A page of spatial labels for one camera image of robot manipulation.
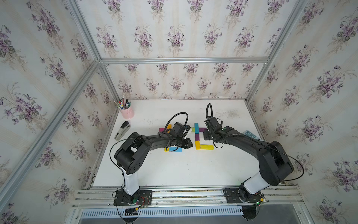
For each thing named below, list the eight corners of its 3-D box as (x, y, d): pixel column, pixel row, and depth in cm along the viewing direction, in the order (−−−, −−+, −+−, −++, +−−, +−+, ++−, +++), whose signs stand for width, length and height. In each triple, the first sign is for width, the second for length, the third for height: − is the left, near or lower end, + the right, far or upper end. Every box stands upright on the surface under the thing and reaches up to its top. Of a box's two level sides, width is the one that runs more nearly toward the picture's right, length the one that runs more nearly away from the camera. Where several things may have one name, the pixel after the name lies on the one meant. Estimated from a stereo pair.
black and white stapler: (114, 139, 98) (111, 135, 94) (126, 124, 106) (124, 120, 102) (119, 141, 97) (117, 138, 92) (131, 126, 105) (129, 122, 101)
